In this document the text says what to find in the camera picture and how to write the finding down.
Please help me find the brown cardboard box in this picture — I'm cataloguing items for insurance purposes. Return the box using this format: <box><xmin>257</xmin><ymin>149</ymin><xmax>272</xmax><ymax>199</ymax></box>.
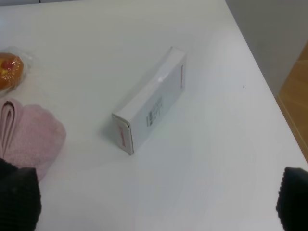
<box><xmin>276</xmin><ymin>45</ymin><xmax>308</xmax><ymax>159</ymax></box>

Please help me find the rolled pink towel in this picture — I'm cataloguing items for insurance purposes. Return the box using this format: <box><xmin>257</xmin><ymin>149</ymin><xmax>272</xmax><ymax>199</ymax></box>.
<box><xmin>0</xmin><ymin>98</ymin><xmax>66</xmax><ymax>180</ymax></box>

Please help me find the white cardboard box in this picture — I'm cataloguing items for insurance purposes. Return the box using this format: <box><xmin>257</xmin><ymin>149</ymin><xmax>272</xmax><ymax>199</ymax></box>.
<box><xmin>112</xmin><ymin>47</ymin><xmax>187</xmax><ymax>155</ymax></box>

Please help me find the orange toy tart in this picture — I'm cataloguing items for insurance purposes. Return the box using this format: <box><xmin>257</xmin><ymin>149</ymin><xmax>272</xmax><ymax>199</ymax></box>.
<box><xmin>0</xmin><ymin>47</ymin><xmax>34</xmax><ymax>98</ymax></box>

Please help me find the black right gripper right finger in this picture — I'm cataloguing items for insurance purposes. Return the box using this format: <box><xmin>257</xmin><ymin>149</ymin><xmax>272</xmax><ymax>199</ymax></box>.
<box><xmin>276</xmin><ymin>167</ymin><xmax>308</xmax><ymax>231</ymax></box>

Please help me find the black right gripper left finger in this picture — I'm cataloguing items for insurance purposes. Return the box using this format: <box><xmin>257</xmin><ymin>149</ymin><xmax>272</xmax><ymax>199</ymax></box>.
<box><xmin>0</xmin><ymin>159</ymin><xmax>41</xmax><ymax>231</ymax></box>

